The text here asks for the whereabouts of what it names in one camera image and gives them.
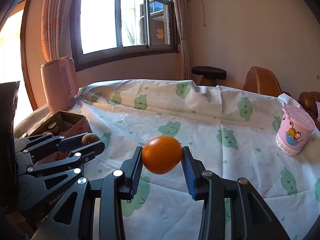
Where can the white green-cloud tablecloth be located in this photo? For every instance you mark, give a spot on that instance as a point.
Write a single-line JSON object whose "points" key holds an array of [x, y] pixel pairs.
{"points": [[233, 132]]}

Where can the pink cartoon lidded cup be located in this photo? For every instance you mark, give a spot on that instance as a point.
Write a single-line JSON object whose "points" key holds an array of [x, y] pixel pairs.
{"points": [[295, 129]]}

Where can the black round stool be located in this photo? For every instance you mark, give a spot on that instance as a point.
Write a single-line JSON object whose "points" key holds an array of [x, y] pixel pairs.
{"points": [[209, 75]]}

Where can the brown round fruit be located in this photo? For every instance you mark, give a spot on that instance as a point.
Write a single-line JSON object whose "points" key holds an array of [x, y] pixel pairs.
{"points": [[89, 138]]}

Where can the left pink curtain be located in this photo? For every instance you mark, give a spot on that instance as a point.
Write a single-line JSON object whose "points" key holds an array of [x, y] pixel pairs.
{"points": [[53, 24]]}

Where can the window with dark frame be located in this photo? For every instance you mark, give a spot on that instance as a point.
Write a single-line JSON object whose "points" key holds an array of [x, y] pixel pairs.
{"points": [[103, 31]]}

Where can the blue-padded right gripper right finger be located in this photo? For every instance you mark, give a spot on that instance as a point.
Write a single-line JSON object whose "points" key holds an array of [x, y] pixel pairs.
{"points": [[251, 217]]}

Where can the pink rectangular tin box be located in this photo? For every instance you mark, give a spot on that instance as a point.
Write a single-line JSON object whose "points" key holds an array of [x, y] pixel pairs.
{"points": [[70, 124]]}

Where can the pink curtain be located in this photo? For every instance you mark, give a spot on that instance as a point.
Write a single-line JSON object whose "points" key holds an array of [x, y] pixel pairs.
{"points": [[53, 24], [180, 6]]}

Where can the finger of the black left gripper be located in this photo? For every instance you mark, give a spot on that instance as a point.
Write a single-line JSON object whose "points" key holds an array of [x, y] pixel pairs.
{"points": [[77, 159], [30, 150]]}

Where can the brown leather sofa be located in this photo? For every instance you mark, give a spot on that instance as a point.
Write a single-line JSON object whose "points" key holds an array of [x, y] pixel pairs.
{"points": [[310, 102]]}

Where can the orange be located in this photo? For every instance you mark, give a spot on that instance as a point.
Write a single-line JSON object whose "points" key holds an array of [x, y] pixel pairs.
{"points": [[161, 154]]}

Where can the right pink curtain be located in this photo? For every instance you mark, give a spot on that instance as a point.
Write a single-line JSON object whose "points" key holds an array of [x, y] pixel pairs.
{"points": [[180, 6]]}

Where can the small dark jar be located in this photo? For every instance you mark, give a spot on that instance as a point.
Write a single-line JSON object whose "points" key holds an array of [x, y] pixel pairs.
{"points": [[53, 128]]}

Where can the pink electric kettle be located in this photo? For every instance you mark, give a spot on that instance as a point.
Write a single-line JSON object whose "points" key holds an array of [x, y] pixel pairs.
{"points": [[59, 83]]}

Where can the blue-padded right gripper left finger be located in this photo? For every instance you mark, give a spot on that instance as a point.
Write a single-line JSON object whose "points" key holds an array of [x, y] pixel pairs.
{"points": [[72, 216]]}

